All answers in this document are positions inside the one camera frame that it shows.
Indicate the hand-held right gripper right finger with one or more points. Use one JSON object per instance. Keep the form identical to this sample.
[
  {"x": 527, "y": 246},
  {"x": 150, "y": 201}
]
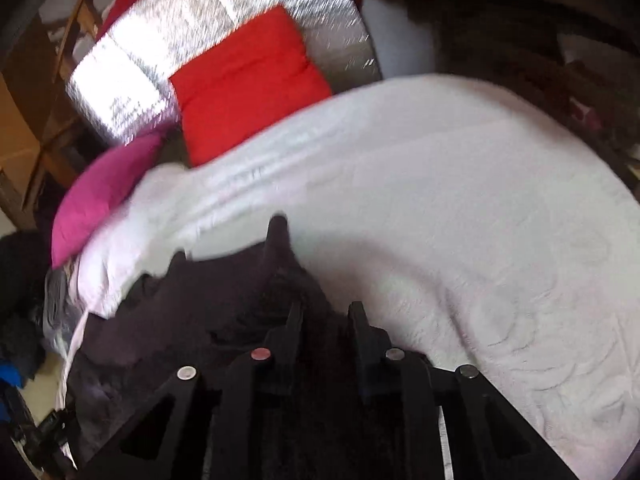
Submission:
[{"x": 370, "y": 365}]

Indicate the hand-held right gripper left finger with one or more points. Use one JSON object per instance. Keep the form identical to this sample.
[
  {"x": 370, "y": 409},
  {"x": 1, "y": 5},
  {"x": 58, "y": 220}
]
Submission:
[{"x": 280, "y": 360}]

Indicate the dark quilted jacket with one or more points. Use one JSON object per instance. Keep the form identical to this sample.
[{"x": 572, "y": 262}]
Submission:
[{"x": 210, "y": 310}]

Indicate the dark clothes pile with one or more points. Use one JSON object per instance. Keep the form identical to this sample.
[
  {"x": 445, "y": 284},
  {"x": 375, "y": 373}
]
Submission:
[{"x": 20, "y": 300}]

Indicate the bright blue cloth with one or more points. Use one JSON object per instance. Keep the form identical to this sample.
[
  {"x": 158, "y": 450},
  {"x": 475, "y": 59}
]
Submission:
[{"x": 9, "y": 390}]

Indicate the grey cloth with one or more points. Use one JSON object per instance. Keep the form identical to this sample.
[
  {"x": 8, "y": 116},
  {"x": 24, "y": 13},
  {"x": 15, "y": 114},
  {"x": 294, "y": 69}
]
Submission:
[{"x": 60, "y": 305}]

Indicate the white bedspread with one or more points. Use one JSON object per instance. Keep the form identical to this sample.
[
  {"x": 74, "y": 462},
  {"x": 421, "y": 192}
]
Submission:
[{"x": 450, "y": 210}]

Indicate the pink pillow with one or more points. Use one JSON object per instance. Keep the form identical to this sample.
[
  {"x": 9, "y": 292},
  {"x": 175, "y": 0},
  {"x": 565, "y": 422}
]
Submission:
[{"x": 100, "y": 195}]

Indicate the red pillow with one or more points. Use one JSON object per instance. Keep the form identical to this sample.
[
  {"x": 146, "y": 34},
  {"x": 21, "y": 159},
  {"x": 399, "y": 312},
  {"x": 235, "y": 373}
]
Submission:
[{"x": 245, "y": 85}]

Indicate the white board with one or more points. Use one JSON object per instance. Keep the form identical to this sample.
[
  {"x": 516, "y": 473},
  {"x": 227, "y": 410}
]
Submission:
[{"x": 395, "y": 40}]

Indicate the wooden cabinet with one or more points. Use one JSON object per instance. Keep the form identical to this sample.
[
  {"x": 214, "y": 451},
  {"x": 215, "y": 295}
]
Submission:
[{"x": 30, "y": 90}]

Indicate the silver insulation sheet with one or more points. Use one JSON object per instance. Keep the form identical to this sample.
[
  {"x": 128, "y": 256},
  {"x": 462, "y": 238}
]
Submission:
[{"x": 165, "y": 20}]

